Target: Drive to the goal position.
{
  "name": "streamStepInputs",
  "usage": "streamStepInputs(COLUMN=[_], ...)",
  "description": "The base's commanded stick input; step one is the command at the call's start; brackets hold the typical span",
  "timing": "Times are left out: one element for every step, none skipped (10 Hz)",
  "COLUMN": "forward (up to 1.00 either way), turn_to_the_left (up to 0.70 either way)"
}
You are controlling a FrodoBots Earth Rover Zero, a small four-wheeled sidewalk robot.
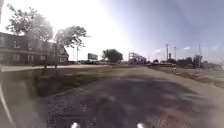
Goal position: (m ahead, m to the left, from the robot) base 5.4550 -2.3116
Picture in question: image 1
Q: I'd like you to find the utility pole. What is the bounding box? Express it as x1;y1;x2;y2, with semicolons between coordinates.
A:
197;43;203;69
164;43;170;62
172;46;178;61

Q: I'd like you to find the steel frame structure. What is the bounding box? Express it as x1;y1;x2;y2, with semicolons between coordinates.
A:
128;51;148;65

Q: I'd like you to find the dark brick house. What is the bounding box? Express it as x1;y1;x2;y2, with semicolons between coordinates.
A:
0;31;70;66

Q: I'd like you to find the dry grass verge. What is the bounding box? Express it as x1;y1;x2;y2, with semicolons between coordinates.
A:
0;65;134;101

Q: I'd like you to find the row of trees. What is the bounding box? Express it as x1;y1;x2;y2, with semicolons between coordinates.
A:
151;55;204;66

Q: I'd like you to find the grey asphalt path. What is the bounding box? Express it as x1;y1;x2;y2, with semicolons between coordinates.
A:
46;65;224;128

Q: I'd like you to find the billboard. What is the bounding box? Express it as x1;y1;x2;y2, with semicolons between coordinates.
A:
87;52;99;64

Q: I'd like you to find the pale side road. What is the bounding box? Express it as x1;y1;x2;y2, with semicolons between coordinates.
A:
0;63;111;73

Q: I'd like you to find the round dark tree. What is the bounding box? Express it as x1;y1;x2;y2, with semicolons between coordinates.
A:
101;48;124;64

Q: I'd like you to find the gravel strip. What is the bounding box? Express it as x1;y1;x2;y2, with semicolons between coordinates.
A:
43;87;101;128

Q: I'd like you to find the robot's own part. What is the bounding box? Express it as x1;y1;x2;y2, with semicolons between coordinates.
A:
136;122;146;128
69;121;80;128

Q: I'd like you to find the grey road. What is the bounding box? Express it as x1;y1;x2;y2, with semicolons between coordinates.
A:
159;65;224;84

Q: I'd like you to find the large leafy tree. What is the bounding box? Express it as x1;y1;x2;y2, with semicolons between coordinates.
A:
4;3;54;43

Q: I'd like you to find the grass strip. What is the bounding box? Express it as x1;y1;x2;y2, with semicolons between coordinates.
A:
148;64;224;89

